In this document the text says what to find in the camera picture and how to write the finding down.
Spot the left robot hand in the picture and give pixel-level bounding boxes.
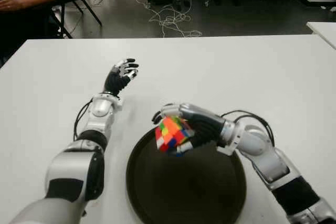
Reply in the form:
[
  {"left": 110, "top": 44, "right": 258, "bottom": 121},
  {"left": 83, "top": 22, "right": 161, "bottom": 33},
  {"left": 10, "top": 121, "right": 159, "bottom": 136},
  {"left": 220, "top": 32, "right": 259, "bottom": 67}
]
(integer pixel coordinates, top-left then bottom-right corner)
[{"left": 104, "top": 57, "right": 139, "bottom": 95}]

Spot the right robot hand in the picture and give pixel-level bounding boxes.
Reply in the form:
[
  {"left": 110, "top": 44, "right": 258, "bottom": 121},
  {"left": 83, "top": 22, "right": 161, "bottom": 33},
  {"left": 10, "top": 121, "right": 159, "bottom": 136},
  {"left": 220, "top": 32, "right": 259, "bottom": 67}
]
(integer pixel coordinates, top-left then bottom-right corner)
[{"left": 151, "top": 102, "right": 226, "bottom": 157}]

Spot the multicoloured Rubik's cube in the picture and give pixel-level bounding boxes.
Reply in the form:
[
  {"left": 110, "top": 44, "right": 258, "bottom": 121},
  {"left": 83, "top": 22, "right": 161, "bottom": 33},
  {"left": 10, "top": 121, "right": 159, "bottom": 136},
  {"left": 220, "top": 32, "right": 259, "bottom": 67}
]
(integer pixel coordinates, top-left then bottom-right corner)
[{"left": 154, "top": 115, "right": 196, "bottom": 155}]

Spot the dark round plate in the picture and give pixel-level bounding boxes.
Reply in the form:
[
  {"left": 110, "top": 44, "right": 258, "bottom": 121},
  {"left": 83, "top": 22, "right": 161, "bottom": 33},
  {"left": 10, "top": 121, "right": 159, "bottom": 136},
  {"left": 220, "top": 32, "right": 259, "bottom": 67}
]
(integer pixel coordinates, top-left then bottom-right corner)
[{"left": 125, "top": 126, "right": 247, "bottom": 224}]

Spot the white side table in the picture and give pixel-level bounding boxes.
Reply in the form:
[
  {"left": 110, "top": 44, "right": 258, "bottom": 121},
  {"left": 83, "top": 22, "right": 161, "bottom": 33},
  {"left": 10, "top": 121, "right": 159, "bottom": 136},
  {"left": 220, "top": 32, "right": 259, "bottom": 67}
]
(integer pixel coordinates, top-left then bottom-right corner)
[{"left": 306, "top": 21, "right": 336, "bottom": 50}]

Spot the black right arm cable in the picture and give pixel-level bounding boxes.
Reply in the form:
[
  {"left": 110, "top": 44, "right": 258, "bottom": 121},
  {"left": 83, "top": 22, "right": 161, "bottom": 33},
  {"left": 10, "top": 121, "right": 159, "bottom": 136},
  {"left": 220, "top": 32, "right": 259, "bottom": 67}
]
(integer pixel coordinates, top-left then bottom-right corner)
[
  {"left": 220, "top": 110, "right": 276, "bottom": 147},
  {"left": 235, "top": 115, "right": 271, "bottom": 143}
]

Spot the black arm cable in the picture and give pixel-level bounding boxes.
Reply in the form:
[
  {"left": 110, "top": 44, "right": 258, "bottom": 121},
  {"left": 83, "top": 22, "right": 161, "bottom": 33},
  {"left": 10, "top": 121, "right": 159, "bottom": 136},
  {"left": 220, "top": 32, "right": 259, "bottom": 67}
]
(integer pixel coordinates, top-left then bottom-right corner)
[
  {"left": 220, "top": 110, "right": 276, "bottom": 147},
  {"left": 74, "top": 98, "right": 94, "bottom": 141},
  {"left": 235, "top": 115, "right": 271, "bottom": 143}
]

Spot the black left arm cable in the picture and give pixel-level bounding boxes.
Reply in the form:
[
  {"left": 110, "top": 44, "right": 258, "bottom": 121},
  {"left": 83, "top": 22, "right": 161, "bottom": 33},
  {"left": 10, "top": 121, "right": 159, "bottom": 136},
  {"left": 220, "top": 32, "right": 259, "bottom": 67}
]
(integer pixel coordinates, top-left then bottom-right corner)
[{"left": 74, "top": 98, "right": 94, "bottom": 141}]

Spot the white cable tangle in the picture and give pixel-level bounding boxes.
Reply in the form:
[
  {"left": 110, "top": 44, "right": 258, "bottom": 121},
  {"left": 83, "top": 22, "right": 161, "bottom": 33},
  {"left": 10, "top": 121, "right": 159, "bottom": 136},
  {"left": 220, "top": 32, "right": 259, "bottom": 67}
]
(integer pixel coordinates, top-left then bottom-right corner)
[{"left": 135, "top": 0, "right": 203, "bottom": 38}]

